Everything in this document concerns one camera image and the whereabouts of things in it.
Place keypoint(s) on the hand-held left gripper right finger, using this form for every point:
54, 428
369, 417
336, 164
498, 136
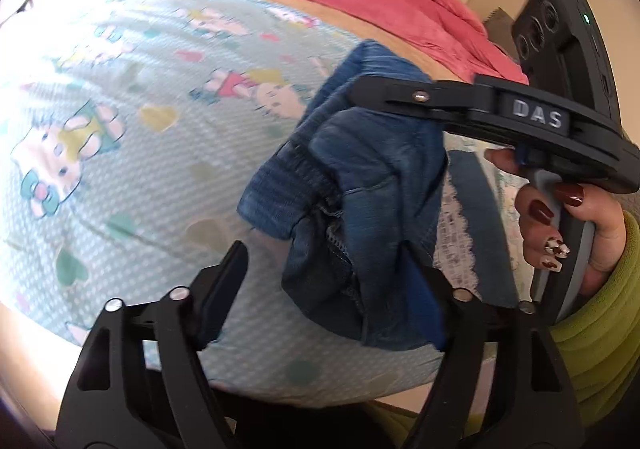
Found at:
425, 301

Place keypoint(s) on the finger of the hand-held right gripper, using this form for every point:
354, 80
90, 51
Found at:
400, 91

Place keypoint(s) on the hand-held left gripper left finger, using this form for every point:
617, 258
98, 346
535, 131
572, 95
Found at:
220, 289

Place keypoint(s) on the blue denim pants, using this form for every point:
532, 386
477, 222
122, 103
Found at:
370, 189

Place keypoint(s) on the person's right forearm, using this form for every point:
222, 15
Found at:
605, 344

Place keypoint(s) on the person's right hand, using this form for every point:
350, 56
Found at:
607, 234

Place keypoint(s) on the grey padded headboard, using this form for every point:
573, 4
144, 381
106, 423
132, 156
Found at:
500, 21

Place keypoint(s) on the cartoon printed blanket with lace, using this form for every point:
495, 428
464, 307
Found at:
125, 154

